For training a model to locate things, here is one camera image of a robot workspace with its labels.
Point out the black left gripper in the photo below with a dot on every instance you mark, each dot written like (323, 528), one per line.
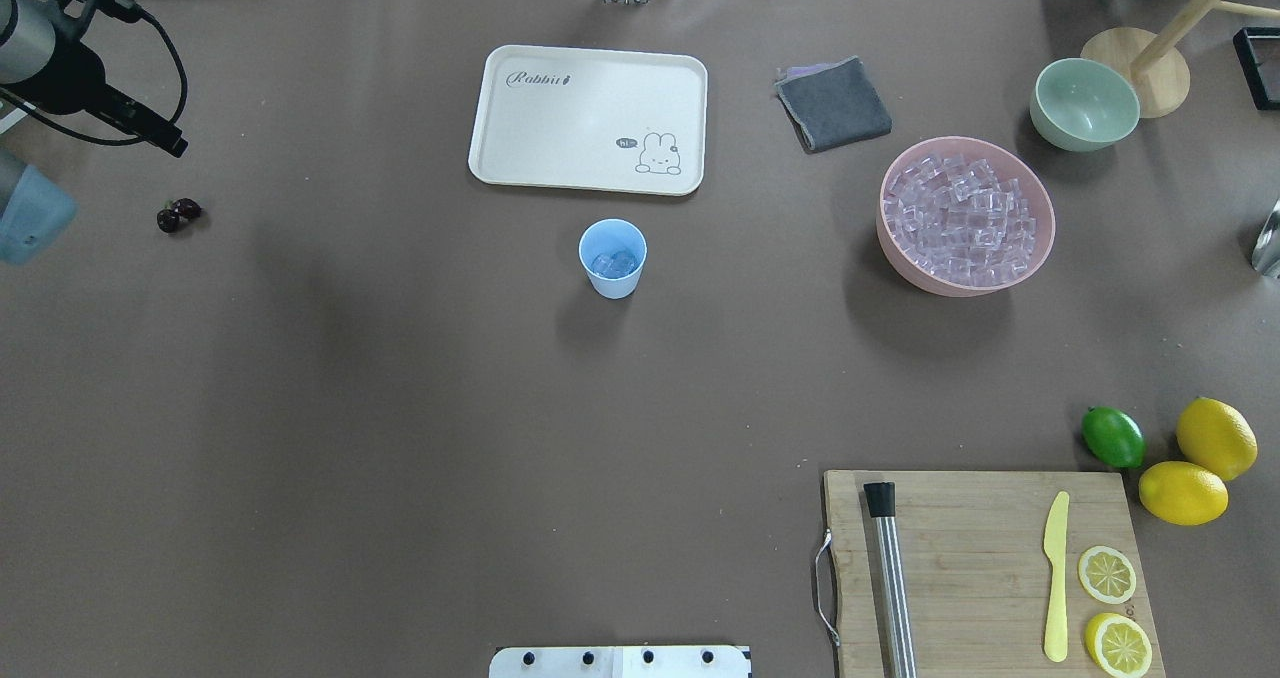
(72, 84)

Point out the dark red cherry pair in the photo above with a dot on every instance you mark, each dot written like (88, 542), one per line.
(176, 213)

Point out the clear ice cube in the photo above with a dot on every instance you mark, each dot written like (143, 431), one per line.
(614, 266)

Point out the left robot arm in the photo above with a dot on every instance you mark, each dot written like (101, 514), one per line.
(35, 210)

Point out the light blue plastic cup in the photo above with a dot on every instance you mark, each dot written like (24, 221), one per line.
(610, 235)

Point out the pink bowl of ice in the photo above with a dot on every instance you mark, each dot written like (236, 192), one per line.
(960, 217)

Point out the wooden cup stand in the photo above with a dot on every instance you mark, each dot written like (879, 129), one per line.
(1151, 63)

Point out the steel shaker cup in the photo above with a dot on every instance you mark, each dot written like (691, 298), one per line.
(1265, 256)

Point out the cream rabbit tray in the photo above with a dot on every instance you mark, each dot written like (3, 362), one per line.
(591, 119)

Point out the grey folded cloth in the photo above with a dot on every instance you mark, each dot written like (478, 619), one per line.
(833, 104)

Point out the steel muddler black tip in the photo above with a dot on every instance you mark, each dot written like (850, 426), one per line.
(881, 504)

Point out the wooden cutting board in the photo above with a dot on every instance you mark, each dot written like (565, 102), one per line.
(977, 580)

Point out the green ceramic bowl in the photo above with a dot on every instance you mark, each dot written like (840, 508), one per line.
(1083, 105)

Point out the green lime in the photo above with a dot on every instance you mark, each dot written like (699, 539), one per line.
(1114, 437)

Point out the yellow plastic knife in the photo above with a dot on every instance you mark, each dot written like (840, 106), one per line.
(1054, 543)

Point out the lemon slice upper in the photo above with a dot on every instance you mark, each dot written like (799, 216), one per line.
(1107, 575)

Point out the lemon slice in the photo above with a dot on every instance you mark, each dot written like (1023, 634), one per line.
(1107, 575)
(1118, 645)

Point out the yellow lemon near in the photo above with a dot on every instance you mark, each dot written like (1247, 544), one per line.
(1183, 493)

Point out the yellow lemon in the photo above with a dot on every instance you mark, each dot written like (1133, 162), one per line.
(1217, 437)
(1183, 493)

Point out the lemon slice lower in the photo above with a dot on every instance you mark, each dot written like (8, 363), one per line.
(1118, 645)

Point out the yellow lemon far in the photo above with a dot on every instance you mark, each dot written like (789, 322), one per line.
(1217, 437)

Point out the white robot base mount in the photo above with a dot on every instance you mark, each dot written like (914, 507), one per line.
(693, 660)

